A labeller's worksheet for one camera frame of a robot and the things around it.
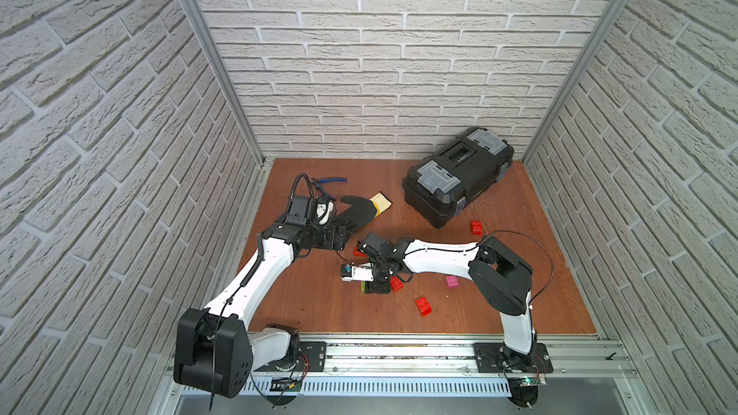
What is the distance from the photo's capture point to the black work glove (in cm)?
101

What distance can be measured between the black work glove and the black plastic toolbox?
0.14 metres

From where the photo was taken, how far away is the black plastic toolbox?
91 centimetres
